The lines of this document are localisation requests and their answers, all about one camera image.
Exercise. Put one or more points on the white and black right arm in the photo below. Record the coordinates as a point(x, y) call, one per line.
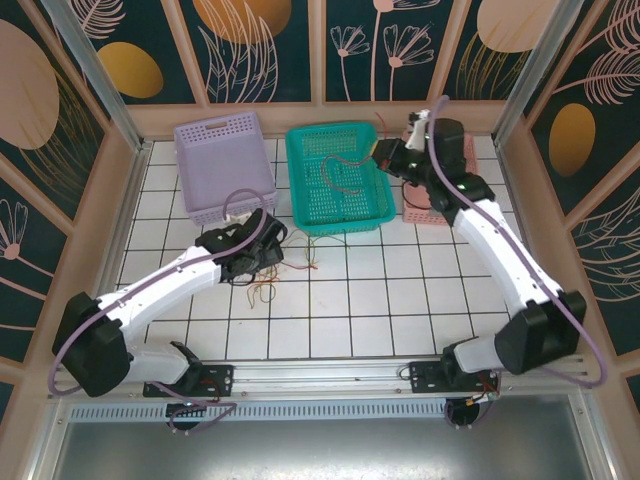
point(500, 250)

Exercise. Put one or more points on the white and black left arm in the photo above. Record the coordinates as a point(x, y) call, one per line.
point(165, 280)

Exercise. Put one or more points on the pink perforated plastic basket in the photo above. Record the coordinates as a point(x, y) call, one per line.
point(417, 205)

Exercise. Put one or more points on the dark panel with flower drawings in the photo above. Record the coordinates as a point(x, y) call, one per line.
point(365, 75)

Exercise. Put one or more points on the teal perforated plastic basket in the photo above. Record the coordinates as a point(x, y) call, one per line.
point(320, 210)

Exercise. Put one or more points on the lavender perforated plastic basket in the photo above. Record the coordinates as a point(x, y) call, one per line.
point(225, 165)

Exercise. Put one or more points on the dark panel with beige circle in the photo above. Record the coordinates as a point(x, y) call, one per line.
point(460, 75)

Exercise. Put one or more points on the dark panel with leaf drawing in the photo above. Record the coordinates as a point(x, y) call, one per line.
point(295, 60)

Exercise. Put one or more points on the grey metal plate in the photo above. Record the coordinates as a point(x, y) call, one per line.
point(320, 450)

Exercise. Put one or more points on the dark panel with orange oval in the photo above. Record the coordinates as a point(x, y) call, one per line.
point(170, 50)

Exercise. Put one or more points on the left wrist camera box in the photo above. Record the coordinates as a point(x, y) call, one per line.
point(231, 218)

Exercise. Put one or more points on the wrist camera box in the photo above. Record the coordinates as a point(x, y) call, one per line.
point(231, 218)
point(417, 132)

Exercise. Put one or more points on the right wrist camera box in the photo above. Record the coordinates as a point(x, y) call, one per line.
point(417, 132)

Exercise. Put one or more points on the aluminium table edge rail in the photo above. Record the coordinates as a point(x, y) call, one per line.
point(124, 220)
point(524, 225)

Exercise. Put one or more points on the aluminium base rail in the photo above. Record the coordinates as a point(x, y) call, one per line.
point(320, 376)

